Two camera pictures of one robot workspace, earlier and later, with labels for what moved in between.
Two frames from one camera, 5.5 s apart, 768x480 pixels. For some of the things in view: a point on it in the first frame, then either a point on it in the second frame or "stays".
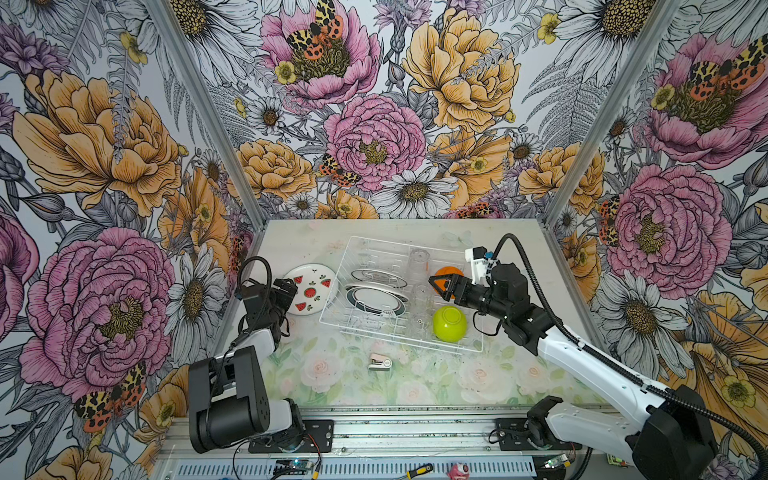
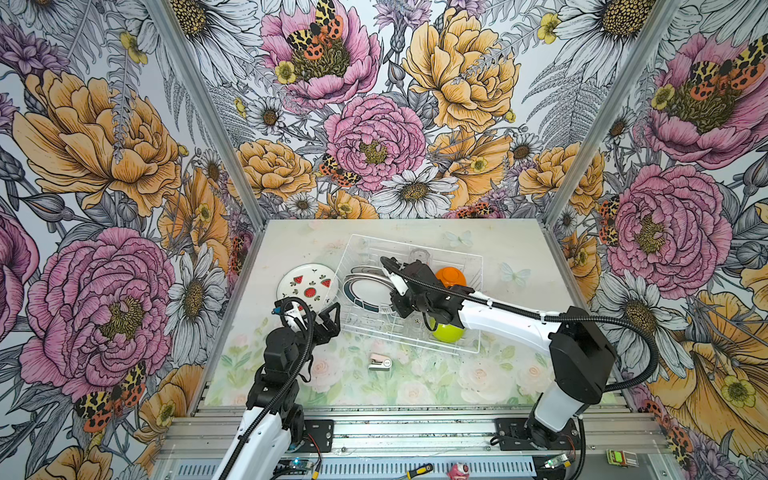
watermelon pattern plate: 317,289 stays
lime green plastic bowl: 450,324 stays
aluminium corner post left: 193,70 stays
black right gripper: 455,282 → 403,310
